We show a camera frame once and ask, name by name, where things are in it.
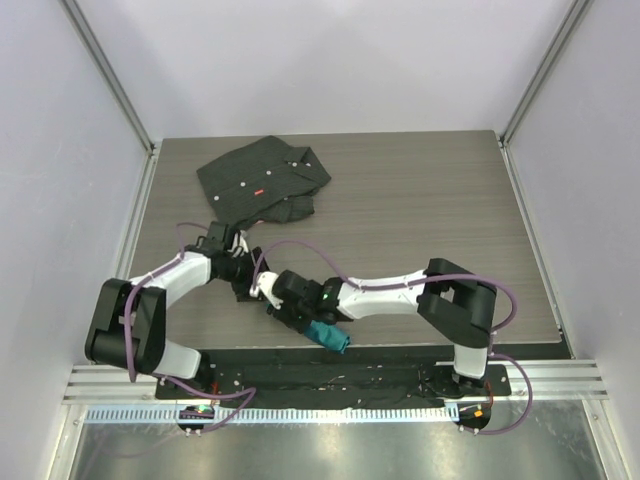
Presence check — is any dark pinstriped shirt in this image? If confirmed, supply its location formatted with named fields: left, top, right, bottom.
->
left=196, top=136, right=331, bottom=229

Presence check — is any aluminium frame post left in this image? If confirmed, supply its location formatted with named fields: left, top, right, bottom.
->
left=59, top=0, right=155, bottom=155

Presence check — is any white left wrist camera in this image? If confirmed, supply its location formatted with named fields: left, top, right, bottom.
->
left=230, top=230, right=250, bottom=257

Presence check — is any white slotted cable duct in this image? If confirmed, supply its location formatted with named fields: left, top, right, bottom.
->
left=85, top=403, right=459, bottom=425

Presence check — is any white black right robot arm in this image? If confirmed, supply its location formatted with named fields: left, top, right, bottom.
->
left=252, top=258, right=497, bottom=398

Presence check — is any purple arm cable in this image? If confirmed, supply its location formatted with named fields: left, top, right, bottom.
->
left=125, top=221, right=256, bottom=436
left=253, top=239, right=534, bottom=437

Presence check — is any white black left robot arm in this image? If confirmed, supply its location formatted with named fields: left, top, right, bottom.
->
left=84, top=221, right=267, bottom=399

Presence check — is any aluminium frame rail right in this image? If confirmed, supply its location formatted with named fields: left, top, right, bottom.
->
left=499, top=0, right=596, bottom=146

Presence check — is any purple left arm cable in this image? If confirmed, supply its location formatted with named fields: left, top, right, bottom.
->
left=125, top=221, right=256, bottom=436

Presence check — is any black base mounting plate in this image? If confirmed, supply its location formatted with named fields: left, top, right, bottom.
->
left=156, top=345, right=512, bottom=410

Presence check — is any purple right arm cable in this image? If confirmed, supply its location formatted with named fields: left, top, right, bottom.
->
left=253, top=239, right=534, bottom=437

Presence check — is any teal satin napkin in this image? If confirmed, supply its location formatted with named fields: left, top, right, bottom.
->
left=303, top=321, right=351, bottom=354

